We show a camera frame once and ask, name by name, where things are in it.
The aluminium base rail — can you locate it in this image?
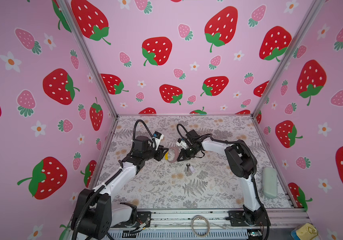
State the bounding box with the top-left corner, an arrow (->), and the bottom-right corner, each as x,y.
106,209 -> 310,240

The aluminium corner post left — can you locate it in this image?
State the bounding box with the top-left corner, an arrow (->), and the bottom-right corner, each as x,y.
57,0 -> 118,120

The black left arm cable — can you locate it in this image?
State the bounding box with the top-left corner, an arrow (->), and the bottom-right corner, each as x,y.
132,119 -> 157,148

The white plastic case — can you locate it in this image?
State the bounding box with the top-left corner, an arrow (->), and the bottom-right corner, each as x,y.
262,167 -> 278,199

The metal keyring with yellow tag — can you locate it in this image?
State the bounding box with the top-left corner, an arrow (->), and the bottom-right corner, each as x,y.
163,147 -> 180,164

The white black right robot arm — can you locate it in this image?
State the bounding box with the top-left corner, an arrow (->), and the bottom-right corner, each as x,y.
177,130 -> 271,227

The coiled beige cable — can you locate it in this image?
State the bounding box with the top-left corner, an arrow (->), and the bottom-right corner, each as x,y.
191,214 -> 211,238

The aluminium corner post right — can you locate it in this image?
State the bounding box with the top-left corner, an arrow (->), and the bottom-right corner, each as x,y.
251,0 -> 325,120

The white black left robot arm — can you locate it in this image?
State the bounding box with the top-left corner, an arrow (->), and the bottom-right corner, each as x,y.
70,132 -> 168,240

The aluminium corner post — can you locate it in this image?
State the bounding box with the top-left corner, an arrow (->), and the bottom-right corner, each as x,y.
251,0 -> 325,120
57,0 -> 118,120

